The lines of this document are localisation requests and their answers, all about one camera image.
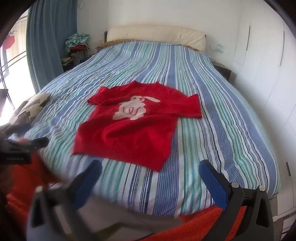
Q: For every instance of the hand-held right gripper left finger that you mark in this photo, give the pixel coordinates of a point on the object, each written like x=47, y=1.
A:
x=89, y=183

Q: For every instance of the grey cloth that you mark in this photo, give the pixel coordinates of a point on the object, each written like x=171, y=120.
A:
x=120, y=222

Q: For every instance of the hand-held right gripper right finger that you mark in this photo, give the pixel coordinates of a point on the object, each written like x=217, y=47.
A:
x=211, y=182

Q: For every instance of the pile of clothes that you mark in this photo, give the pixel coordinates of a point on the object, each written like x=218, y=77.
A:
x=76, y=40

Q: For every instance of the white wardrobe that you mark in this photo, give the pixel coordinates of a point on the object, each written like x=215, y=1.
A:
x=266, y=69

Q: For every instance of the yellow patterned pillow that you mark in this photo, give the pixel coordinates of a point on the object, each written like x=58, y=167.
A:
x=108, y=44

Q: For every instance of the dark nightstand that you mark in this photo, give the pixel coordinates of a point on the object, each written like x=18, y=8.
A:
x=223, y=70

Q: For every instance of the blue curtain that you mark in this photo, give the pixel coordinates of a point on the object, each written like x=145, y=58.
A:
x=46, y=46

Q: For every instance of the cream bed headboard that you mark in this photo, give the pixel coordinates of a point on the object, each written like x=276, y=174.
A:
x=150, y=34

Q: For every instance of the striped blue green bedspread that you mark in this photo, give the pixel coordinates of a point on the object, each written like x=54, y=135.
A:
x=208, y=139

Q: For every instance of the white wall socket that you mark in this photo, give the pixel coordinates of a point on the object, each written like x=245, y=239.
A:
x=218, y=47

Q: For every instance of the beige brown patterned cushion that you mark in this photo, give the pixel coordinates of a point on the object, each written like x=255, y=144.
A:
x=32, y=106

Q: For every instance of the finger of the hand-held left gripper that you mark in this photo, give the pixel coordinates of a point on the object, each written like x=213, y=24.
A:
x=16, y=129
x=32, y=143

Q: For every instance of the red sweater with rabbit print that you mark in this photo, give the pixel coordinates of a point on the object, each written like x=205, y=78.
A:
x=129, y=139

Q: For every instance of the window railing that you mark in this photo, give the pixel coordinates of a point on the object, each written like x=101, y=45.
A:
x=9, y=62

